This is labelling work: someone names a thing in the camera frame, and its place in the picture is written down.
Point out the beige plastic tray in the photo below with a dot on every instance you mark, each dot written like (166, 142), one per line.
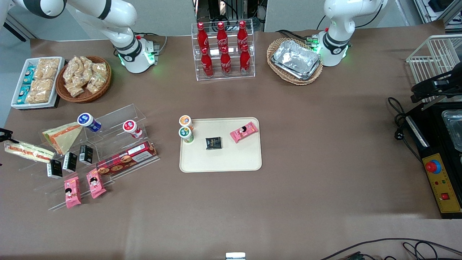
(231, 159)

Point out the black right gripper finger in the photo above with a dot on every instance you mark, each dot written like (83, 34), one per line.
(4, 134)

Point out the black metal bar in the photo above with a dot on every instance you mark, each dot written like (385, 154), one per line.
(20, 27)

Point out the red tartan shortbread box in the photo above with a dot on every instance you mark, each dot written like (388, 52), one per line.
(126, 159)

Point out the yellow control panel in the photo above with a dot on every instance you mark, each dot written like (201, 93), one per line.
(445, 184)

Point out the aluminium foil tray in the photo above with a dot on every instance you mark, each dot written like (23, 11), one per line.
(296, 57)
(455, 130)

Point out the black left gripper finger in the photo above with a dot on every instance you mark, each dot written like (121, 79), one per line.
(426, 95)
(429, 85)

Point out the black equipment rack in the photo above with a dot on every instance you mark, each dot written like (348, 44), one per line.
(231, 9)

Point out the black sealing machine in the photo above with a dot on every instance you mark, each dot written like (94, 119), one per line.
(433, 122)

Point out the red emergency stop button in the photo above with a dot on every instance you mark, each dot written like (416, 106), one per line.
(432, 166)

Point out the small white object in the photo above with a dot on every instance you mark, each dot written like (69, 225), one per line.
(235, 256)

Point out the black square snack packet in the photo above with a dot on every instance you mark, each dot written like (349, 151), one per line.
(213, 143)

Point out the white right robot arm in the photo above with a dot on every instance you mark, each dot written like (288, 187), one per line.
(108, 14)

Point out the blue lid yogurt cup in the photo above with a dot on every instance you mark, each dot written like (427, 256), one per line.
(86, 120)

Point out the triangular wrapped sandwich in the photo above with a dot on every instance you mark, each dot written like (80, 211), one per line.
(65, 139)

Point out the pink snack bar packet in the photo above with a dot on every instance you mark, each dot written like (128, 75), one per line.
(72, 193)
(244, 132)
(96, 184)

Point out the red lid yogurt cup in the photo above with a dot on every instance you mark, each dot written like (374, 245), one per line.
(130, 126)

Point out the small black carton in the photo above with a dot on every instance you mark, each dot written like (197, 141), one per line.
(54, 169)
(69, 162)
(86, 154)

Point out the clear bag of fried snacks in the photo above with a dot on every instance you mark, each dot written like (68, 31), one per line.
(72, 68)
(95, 83)
(86, 63)
(100, 69)

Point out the orange lid yogurt cup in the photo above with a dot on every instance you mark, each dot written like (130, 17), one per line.
(185, 121)

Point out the clear acrylic tiered stand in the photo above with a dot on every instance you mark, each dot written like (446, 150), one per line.
(115, 122)

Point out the white rectangular plastic tray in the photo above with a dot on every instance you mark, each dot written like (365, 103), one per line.
(31, 62)

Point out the clear acrylic bottle rack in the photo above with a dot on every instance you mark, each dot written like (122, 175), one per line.
(223, 77)

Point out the green lid yogurt cup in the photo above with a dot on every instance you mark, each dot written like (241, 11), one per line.
(184, 132)

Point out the light wicker basket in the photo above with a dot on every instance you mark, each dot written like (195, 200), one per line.
(296, 81)

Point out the grey metal shelf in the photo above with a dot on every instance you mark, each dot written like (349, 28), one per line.
(436, 11)

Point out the teal snack packet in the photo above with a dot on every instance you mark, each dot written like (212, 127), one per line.
(23, 94)
(29, 75)

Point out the red cola bottle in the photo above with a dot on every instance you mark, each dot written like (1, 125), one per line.
(242, 34)
(226, 64)
(222, 36)
(245, 62)
(202, 36)
(207, 65)

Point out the dark brown wicker basket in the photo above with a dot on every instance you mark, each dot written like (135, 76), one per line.
(86, 97)

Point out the long sandwich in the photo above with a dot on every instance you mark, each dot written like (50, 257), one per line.
(29, 151)

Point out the clear pack of crackers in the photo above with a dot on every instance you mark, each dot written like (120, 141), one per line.
(47, 68)
(42, 85)
(38, 96)

